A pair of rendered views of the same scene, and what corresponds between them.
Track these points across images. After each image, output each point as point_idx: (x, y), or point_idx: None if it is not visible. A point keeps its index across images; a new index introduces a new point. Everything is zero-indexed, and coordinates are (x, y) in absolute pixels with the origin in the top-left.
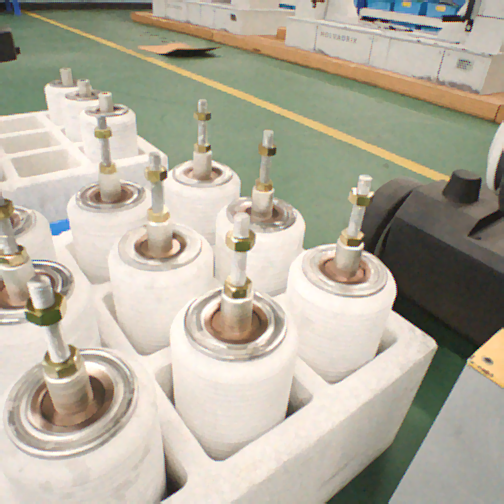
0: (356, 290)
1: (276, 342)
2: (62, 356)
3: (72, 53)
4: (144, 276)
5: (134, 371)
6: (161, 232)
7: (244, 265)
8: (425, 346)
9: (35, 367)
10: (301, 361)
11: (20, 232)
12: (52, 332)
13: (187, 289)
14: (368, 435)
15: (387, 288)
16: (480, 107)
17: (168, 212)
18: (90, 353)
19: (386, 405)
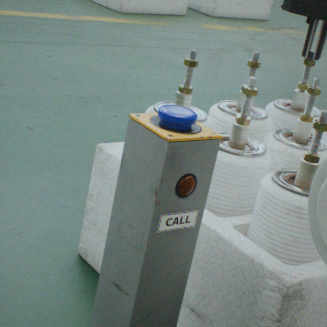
0: (278, 178)
1: (221, 146)
2: (184, 84)
3: None
4: (268, 135)
5: None
6: (297, 125)
7: (244, 105)
8: (281, 273)
9: (193, 106)
10: (249, 220)
11: (290, 111)
12: (186, 71)
13: (272, 155)
14: (221, 307)
15: (289, 192)
16: None
17: (307, 117)
18: (204, 115)
19: (236, 284)
